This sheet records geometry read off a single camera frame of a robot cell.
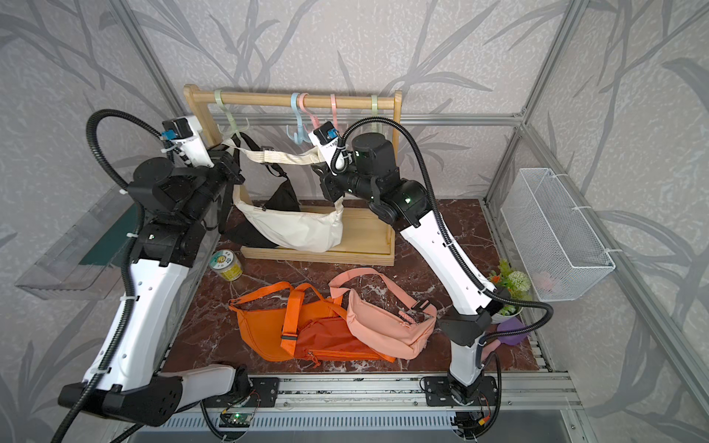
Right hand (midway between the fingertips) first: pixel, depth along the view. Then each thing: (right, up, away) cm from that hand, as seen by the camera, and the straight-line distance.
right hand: (314, 161), depth 60 cm
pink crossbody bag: (+22, -46, +19) cm, 54 cm away
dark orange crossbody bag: (+1, -46, +16) cm, 49 cm away
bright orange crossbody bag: (-17, -46, +20) cm, 53 cm away
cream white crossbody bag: (-5, -17, +18) cm, 25 cm away
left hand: (-15, +4, -3) cm, 16 cm away
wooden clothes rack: (+10, -20, +48) cm, 53 cm away
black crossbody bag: (-20, -3, +39) cm, 44 cm away
